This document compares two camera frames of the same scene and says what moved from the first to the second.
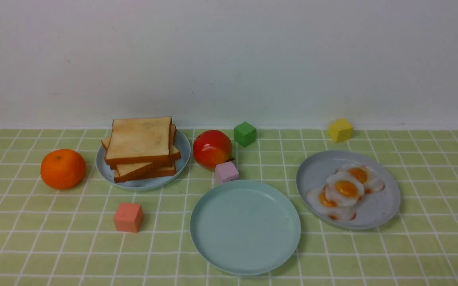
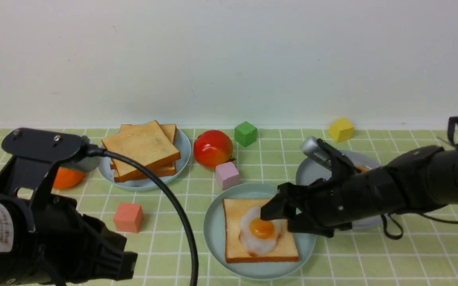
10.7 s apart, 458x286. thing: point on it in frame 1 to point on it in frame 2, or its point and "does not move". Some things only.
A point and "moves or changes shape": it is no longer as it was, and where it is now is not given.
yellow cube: x=340 y=130 does not move
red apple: x=212 y=147 does not move
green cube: x=245 y=134 does not move
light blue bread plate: x=181 y=144 does not move
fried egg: x=346 y=190 moves or changes shape
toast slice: x=139 y=140 to x=285 y=250
